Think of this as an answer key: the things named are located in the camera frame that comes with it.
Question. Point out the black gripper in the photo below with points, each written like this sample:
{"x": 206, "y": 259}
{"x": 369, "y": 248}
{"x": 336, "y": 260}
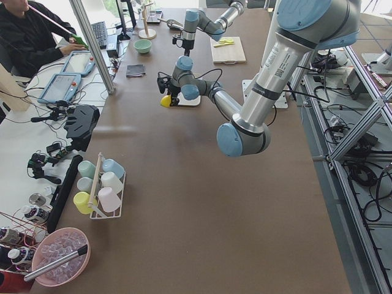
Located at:
{"x": 174, "y": 90}
{"x": 187, "y": 45}

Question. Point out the yellow whole lemon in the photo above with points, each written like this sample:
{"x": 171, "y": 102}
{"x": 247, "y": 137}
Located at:
{"x": 166, "y": 101}

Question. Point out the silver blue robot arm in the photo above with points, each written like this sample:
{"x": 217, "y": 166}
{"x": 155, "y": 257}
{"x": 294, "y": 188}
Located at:
{"x": 197, "y": 19}
{"x": 302, "y": 26}

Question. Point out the white rabbit tray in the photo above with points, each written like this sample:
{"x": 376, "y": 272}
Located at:
{"x": 188, "y": 103}

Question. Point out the steel scoop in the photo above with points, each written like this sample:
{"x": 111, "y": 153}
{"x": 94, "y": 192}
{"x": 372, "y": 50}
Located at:
{"x": 172, "y": 24}

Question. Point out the yellow plastic knife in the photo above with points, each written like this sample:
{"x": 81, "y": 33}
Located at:
{"x": 224, "y": 43}

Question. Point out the bamboo cutting board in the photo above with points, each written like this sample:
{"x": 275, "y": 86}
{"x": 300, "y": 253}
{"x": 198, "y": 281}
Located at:
{"x": 230, "y": 54}

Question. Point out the wooden mug tree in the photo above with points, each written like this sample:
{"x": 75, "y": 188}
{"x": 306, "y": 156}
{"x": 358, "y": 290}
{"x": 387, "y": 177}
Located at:
{"x": 146, "y": 33}

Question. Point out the mint green bowl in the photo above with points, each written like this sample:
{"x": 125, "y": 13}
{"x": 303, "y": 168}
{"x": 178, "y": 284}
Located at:
{"x": 143, "y": 46}

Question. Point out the grey folded cloth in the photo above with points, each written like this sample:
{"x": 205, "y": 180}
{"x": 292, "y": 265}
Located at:
{"x": 135, "y": 70}

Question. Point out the black keyboard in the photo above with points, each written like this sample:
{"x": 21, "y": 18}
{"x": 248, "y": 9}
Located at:
{"x": 100, "y": 31}

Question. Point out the light blue cup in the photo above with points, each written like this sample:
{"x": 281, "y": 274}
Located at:
{"x": 110, "y": 165}

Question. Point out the white cup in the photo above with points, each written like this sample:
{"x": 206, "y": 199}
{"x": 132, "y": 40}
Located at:
{"x": 109, "y": 179}

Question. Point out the blue teach pendant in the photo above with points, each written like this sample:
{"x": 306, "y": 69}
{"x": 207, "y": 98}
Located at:
{"x": 79, "y": 62}
{"x": 61, "y": 87}

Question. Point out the pale green cup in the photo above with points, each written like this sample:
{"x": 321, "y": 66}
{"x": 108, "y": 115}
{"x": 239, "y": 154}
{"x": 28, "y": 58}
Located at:
{"x": 86, "y": 169}

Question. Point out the pink cup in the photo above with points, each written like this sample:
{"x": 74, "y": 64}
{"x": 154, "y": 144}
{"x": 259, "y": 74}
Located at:
{"x": 108, "y": 199}

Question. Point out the yellow cup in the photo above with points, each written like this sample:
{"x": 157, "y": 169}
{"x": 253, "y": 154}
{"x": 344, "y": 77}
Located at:
{"x": 81, "y": 200}

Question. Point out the white cup rack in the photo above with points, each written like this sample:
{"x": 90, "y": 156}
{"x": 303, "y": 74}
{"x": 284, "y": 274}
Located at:
{"x": 94, "y": 203}

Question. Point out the person in black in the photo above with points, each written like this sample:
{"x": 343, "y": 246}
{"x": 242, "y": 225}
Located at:
{"x": 33, "y": 36}

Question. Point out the pink bowl with ice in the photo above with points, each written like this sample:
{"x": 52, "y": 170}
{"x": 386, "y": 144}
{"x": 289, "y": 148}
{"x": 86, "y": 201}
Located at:
{"x": 55, "y": 246}

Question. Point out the aluminium frame post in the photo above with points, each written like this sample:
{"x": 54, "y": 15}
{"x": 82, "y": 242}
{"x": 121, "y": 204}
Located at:
{"x": 83, "y": 21}

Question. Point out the metal ice scoop handle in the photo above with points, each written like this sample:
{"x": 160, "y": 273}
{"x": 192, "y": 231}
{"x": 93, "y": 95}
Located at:
{"x": 34, "y": 274}

